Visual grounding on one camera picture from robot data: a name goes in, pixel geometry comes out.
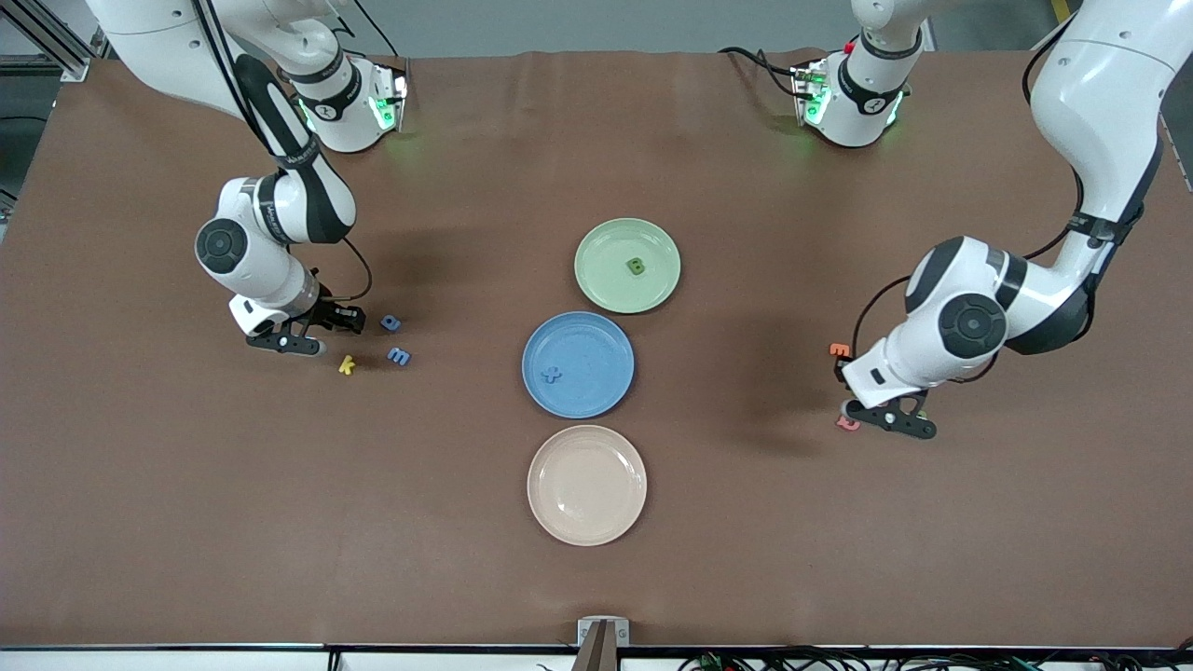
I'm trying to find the brown table cover sheet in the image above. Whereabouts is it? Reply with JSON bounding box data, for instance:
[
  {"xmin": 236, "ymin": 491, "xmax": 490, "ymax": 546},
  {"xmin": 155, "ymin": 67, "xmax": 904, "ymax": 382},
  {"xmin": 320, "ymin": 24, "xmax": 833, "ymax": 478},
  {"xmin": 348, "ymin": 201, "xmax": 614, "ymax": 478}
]
[{"xmin": 0, "ymin": 48, "xmax": 1193, "ymax": 650}]

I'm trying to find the silver connector box green light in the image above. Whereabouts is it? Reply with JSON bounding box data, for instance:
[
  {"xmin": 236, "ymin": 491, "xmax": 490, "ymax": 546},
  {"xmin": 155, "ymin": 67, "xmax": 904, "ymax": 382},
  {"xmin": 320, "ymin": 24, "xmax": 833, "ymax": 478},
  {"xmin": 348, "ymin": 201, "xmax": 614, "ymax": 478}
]
[
  {"xmin": 368, "ymin": 61, "xmax": 411, "ymax": 133},
  {"xmin": 790, "ymin": 61, "xmax": 830, "ymax": 127}
]

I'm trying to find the blue round plate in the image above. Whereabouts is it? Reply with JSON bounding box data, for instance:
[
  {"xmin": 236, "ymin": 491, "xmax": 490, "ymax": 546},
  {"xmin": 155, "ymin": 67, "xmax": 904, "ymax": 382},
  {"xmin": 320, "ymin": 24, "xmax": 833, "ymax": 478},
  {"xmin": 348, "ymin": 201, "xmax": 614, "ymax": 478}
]
[{"xmin": 521, "ymin": 311, "xmax": 637, "ymax": 420}]

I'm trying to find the green round plate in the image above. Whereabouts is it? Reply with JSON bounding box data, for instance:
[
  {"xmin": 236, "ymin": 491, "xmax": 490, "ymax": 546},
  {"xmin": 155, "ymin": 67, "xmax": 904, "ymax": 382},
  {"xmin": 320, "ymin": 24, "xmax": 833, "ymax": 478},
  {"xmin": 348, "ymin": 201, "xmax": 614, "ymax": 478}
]
[{"xmin": 574, "ymin": 217, "xmax": 682, "ymax": 315}]

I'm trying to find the beige round plate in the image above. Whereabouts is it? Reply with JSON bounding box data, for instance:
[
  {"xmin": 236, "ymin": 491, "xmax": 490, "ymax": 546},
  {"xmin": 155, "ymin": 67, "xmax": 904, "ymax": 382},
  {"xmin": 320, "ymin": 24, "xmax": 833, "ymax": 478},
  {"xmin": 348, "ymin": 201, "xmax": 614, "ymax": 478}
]
[{"xmin": 527, "ymin": 425, "xmax": 649, "ymax": 547}]

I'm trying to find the black camera cable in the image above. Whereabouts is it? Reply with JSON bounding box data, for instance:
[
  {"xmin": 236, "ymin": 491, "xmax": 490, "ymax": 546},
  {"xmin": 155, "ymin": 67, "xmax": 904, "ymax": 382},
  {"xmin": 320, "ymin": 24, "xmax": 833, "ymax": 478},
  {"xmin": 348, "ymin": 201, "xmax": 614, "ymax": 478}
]
[
  {"xmin": 851, "ymin": 19, "xmax": 1152, "ymax": 364},
  {"xmin": 191, "ymin": 0, "xmax": 373, "ymax": 304}
]

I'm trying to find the black cable bundle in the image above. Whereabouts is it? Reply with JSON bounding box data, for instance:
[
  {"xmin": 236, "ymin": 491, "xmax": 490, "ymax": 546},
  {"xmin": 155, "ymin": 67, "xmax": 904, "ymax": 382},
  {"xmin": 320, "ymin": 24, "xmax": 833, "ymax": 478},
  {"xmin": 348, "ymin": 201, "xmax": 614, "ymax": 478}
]
[{"xmin": 680, "ymin": 643, "xmax": 1193, "ymax": 671}]

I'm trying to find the black base cable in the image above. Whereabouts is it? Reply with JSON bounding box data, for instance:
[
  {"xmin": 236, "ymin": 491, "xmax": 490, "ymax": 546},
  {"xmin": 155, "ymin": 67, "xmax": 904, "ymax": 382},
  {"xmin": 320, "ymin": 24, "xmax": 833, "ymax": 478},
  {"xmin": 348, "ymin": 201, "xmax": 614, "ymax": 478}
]
[
  {"xmin": 322, "ymin": 0, "xmax": 411, "ymax": 66},
  {"xmin": 718, "ymin": 45, "xmax": 802, "ymax": 99}
]

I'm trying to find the aluminium frame profile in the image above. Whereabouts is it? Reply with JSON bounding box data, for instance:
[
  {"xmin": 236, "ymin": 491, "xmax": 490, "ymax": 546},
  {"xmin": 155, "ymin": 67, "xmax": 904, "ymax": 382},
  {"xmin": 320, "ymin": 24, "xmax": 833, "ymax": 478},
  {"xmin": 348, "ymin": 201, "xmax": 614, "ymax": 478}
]
[{"xmin": 0, "ymin": 0, "xmax": 103, "ymax": 83}]

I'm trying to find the white table edge rail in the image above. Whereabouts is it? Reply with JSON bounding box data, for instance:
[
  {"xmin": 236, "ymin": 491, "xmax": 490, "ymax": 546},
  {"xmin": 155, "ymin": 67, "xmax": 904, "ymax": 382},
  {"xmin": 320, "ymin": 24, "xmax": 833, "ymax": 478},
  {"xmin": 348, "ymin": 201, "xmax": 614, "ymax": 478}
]
[{"xmin": 0, "ymin": 643, "xmax": 1193, "ymax": 671}]

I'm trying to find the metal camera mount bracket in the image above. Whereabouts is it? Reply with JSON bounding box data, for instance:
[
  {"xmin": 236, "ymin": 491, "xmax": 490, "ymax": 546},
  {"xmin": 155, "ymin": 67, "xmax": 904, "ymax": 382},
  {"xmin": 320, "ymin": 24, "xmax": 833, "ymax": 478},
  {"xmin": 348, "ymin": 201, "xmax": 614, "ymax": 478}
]
[{"xmin": 577, "ymin": 617, "xmax": 631, "ymax": 671}]

